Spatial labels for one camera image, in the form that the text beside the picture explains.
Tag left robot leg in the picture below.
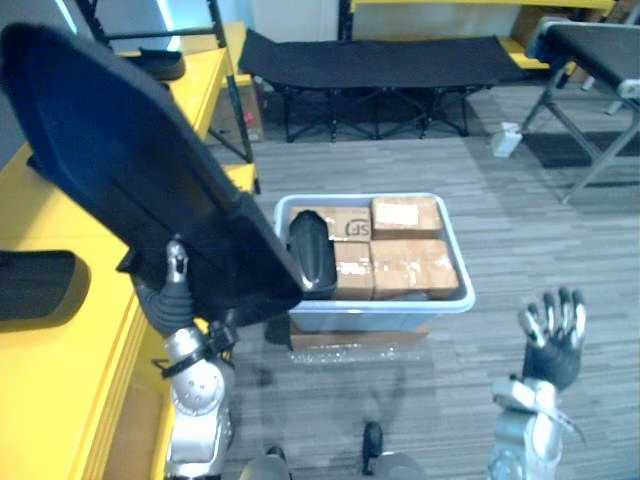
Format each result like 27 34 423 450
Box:
239 445 294 480

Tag narrow taped cardboard box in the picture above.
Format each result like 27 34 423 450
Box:
330 241 376 301

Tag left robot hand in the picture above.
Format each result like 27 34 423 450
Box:
132 240 210 342

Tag large taped cardboard box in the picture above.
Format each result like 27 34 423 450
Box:
369 238 460 301

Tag clear plastic sheet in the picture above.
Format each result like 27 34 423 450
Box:
289 347 437 367

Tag yellow shelf with black posts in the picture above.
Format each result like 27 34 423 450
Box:
0 0 262 480

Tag cardboard box with SF print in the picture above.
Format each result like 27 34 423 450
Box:
289 206 374 245

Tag robot leg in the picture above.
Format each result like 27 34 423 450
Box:
239 445 294 480
361 421 427 480

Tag brown cardboard box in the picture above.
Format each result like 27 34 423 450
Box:
212 74 266 144

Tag flat cardboard sheet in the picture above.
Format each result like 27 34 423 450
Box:
289 322 434 352

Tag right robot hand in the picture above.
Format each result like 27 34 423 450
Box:
517 287 587 392

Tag grey plastic bin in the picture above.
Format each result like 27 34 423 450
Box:
273 192 476 335

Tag black sole-shaped plastic housing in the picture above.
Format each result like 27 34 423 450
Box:
0 249 92 322
137 47 187 81
288 209 339 300

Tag right robot leg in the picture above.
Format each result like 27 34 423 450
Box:
361 421 427 480

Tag large black plastic housing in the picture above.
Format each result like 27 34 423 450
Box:
0 22 305 329

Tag grey-framed folding cot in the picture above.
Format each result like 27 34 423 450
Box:
519 16 640 205

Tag cardboard box with white label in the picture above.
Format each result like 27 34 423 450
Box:
370 195 445 242

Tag black folding cot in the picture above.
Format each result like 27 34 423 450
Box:
237 27 532 145

